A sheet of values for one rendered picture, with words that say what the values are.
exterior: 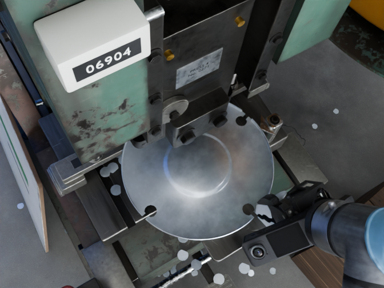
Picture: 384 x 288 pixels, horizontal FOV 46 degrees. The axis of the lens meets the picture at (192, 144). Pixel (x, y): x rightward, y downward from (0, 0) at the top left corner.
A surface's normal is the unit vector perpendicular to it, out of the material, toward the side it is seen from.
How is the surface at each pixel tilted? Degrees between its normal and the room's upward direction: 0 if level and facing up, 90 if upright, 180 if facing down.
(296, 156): 0
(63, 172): 0
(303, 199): 25
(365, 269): 47
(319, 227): 77
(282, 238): 39
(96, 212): 0
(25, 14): 90
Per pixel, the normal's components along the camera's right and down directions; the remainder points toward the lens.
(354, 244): -0.93, -0.09
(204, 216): 0.07, -0.38
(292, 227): -0.19, 0.24
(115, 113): 0.51, 0.81
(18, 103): 0.51, 0.66
